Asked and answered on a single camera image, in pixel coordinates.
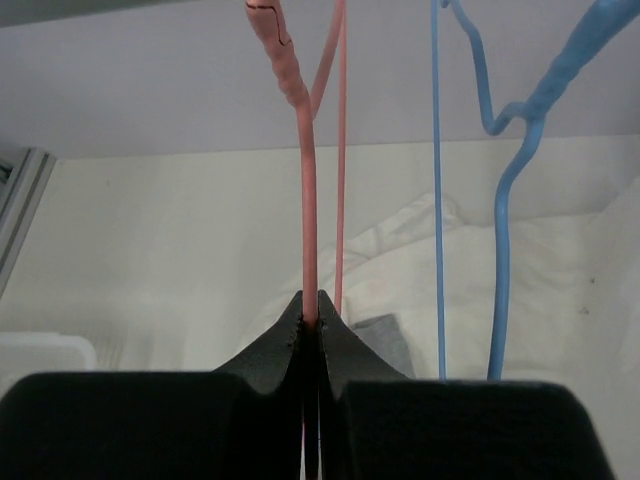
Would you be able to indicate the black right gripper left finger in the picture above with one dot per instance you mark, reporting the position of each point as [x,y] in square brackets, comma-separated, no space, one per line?
[250,418]

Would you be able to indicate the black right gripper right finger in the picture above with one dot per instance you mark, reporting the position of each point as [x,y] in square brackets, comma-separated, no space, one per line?
[376,423]

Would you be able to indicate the grey clothes pile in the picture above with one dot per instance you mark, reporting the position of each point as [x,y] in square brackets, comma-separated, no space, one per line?
[383,335]

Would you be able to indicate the pink wire hanger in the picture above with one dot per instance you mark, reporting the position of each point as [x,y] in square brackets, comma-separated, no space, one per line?
[268,22]

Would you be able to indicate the blue wire hanger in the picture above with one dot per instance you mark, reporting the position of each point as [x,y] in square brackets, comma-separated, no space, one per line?
[601,22]

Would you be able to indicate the white plastic basket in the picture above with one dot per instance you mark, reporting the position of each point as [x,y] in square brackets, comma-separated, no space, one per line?
[26,353]

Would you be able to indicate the aluminium frame left struts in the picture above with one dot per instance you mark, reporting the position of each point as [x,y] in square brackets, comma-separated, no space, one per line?
[24,178]

